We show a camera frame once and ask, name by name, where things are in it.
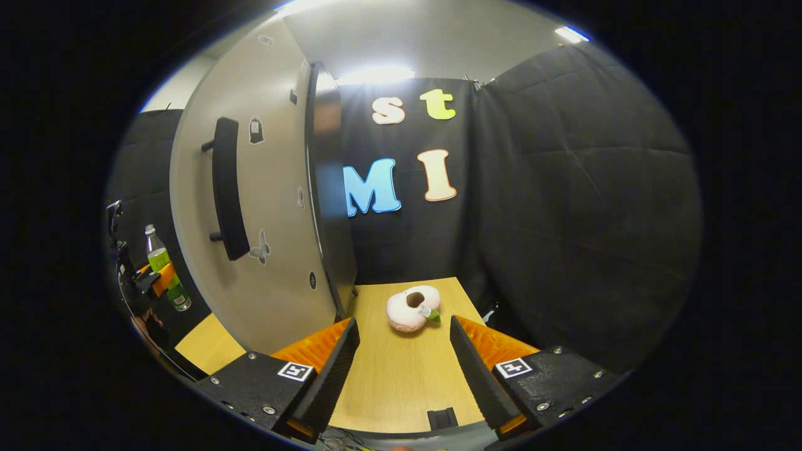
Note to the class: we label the small ceiling light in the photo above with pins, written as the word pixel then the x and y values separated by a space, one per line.
pixel 376 74

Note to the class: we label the black table clamp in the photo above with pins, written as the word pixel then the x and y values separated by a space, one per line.
pixel 442 418

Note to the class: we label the grey cabinet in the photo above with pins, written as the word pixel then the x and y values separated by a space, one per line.
pixel 332 219

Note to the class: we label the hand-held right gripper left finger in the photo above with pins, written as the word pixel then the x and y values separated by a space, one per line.
pixel 329 382

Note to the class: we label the white pink plush toy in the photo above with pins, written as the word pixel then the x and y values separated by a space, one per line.
pixel 404 313

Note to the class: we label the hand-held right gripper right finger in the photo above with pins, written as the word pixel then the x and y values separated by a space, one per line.
pixel 476 376

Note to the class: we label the long ceiling strip light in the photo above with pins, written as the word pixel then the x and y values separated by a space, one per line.
pixel 571 34

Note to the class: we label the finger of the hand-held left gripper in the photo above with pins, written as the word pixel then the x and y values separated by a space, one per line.
pixel 161 279

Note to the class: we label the beige cabinet door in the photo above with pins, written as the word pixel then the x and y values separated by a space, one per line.
pixel 276 188

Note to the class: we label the green label plastic bottle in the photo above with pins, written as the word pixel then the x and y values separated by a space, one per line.
pixel 156 257

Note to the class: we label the black backdrop cloth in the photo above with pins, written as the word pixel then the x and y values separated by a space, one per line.
pixel 564 188

